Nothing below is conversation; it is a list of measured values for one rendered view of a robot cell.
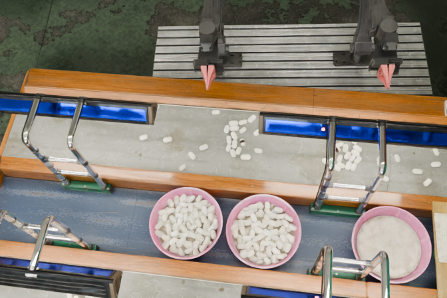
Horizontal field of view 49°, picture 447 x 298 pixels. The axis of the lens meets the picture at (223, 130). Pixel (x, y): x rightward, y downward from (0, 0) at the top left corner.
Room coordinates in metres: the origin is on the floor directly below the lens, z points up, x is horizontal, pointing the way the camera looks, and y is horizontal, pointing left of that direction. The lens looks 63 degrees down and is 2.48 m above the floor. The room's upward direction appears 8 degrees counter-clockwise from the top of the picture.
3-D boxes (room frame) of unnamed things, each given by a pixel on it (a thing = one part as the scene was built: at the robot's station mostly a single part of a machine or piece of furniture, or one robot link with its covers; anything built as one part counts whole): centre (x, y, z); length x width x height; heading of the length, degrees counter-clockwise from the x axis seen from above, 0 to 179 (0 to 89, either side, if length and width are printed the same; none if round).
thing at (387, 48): (0.90, -0.58, 1.12); 0.07 x 0.06 x 0.11; 81
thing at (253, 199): (0.46, -0.09, 0.72); 0.27 x 0.27 x 0.10
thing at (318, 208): (0.58, -0.40, 0.90); 0.20 x 0.19 x 0.45; 75
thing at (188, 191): (0.53, 0.18, 0.72); 0.27 x 0.27 x 0.10
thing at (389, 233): (0.35, -0.51, 0.71); 0.22 x 0.22 x 0.06
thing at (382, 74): (0.83, -0.58, 1.07); 0.09 x 0.07 x 0.07; 171
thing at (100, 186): (0.83, 0.54, 0.90); 0.20 x 0.19 x 0.45; 75
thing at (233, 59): (1.27, -0.03, 0.71); 0.20 x 0.07 x 0.08; 81
